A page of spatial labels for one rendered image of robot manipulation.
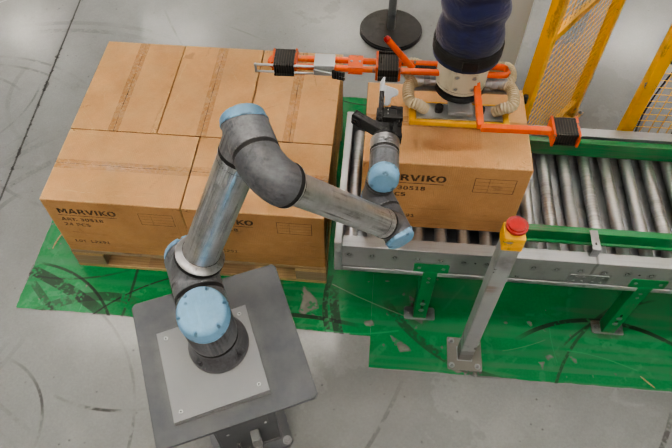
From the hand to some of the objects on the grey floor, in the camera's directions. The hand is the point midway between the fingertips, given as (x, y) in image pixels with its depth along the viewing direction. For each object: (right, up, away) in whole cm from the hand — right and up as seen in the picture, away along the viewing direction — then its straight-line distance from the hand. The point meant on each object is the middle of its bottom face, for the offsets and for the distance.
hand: (380, 93), depth 208 cm
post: (+42, -103, +75) cm, 135 cm away
